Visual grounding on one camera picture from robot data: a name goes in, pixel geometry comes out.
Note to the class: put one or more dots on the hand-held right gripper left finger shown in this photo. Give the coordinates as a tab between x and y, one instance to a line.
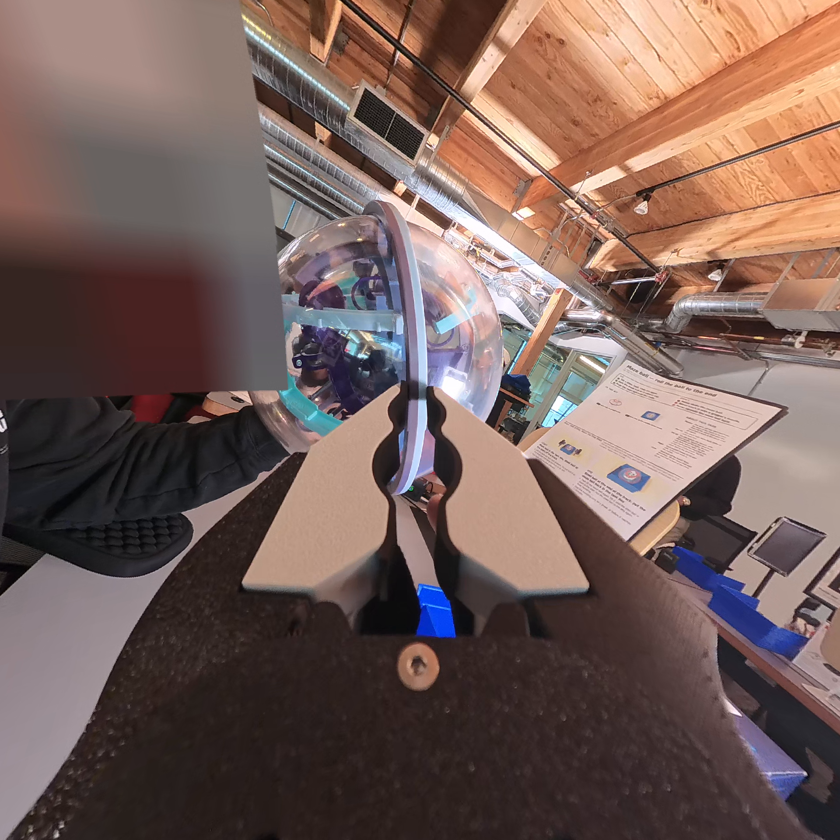
322	519

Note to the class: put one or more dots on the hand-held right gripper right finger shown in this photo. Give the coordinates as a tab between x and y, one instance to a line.
512	519

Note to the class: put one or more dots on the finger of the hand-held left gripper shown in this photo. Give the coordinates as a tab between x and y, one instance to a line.
278	423

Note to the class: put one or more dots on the clear maze ball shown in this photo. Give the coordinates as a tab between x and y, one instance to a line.
341	315

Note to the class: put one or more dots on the person's left forearm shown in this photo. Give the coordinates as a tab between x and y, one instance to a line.
118	460

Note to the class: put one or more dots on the blue plastic bin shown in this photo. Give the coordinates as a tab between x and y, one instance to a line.
436	614

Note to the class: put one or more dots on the instruction sheet clipboard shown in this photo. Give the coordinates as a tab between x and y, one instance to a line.
656	440

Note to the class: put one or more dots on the tablet on stand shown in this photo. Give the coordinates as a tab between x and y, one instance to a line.
785	545

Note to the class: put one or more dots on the ceiling air vent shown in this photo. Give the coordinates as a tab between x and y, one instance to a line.
389	125

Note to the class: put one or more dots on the silver ventilation duct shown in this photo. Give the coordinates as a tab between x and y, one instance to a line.
315	99

